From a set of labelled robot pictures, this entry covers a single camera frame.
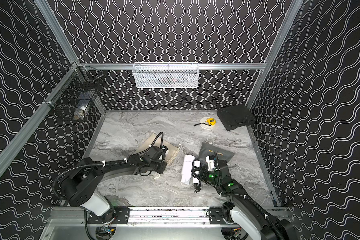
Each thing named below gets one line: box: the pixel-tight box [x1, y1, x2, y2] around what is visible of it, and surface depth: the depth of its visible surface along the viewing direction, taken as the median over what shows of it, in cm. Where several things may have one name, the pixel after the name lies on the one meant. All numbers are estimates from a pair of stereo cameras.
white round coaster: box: [199, 116, 216, 130], surface depth 112 cm
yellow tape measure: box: [206, 118, 216, 126], surface depth 112 cm
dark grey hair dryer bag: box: [198, 142, 235, 163], surface depth 96 cm
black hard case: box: [217, 104, 257, 131], surface depth 113 cm
